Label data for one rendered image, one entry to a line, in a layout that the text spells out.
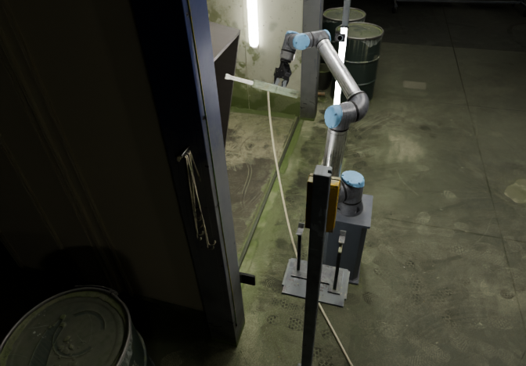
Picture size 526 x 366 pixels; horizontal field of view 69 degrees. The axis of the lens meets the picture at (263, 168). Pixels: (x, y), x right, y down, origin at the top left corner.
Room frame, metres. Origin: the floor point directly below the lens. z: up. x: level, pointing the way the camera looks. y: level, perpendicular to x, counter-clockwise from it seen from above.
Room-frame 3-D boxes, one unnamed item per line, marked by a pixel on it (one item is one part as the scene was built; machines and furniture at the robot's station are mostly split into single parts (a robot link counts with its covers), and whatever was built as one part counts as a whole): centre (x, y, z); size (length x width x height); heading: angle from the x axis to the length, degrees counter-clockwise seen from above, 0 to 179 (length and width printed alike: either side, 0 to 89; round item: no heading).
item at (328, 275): (1.18, -0.25, 0.95); 0.26 x 0.15 x 0.32; 72
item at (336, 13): (5.22, -1.17, 0.86); 0.54 x 0.54 x 0.01
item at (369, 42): (4.57, -1.23, 0.44); 0.59 x 0.58 x 0.89; 177
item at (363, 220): (1.84, -0.57, 0.32); 0.31 x 0.31 x 0.64; 72
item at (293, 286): (1.16, -0.25, 0.78); 0.31 x 0.23 x 0.01; 72
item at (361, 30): (4.57, -1.23, 0.86); 0.54 x 0.54 x 0.01
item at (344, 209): (1.84, -0.57, 0.69); 0.19 x 0.19 x 0.10
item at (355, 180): (1.84, -0.56, 0.83); 0.17 x 0.15 x 0.18; 109
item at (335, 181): (1.08, -0.23, 1.42); 0.12 x 0.06 x 0.26; 72
